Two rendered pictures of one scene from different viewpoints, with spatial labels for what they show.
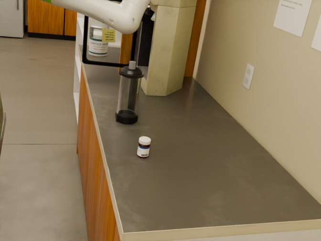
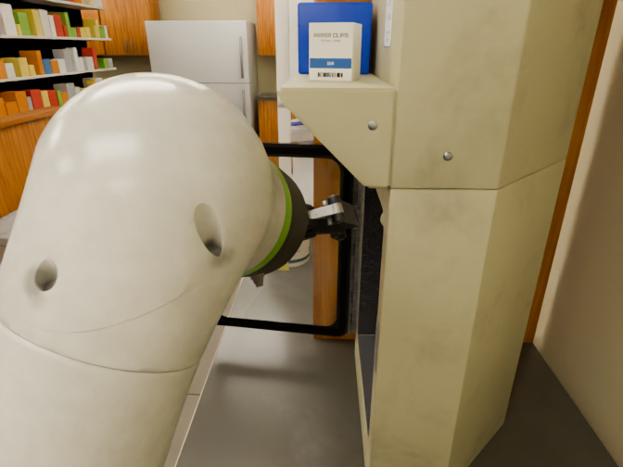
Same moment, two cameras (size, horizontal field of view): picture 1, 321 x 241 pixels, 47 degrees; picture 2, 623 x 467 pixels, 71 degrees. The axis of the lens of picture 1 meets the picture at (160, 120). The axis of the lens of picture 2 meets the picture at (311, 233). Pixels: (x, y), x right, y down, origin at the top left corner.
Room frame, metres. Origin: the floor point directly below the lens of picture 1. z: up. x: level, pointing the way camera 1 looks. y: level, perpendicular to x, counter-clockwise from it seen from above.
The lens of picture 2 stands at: (1.42, 0.03, 1.55)
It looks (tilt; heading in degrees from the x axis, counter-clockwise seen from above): 23 degrees down; 20
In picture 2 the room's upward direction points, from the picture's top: straight up
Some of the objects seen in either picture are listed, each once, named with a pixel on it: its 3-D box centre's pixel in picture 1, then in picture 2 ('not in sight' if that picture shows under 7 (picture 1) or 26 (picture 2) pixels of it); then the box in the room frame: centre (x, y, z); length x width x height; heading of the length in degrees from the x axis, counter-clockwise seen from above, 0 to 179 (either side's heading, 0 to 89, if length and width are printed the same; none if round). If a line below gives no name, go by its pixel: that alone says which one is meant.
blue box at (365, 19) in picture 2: not in sight; (334, 39); (2.09, 0.23, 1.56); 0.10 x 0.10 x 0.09; 18
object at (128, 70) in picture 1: (132, 69); not in sight; (1.51, 0.15, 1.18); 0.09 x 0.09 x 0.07
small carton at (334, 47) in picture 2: not in sight; (336, 52); (1.95, 0.19, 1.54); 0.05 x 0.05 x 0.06; 4
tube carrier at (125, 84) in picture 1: (128, 94); not in sight; (1.51, 0.15, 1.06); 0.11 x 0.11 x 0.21
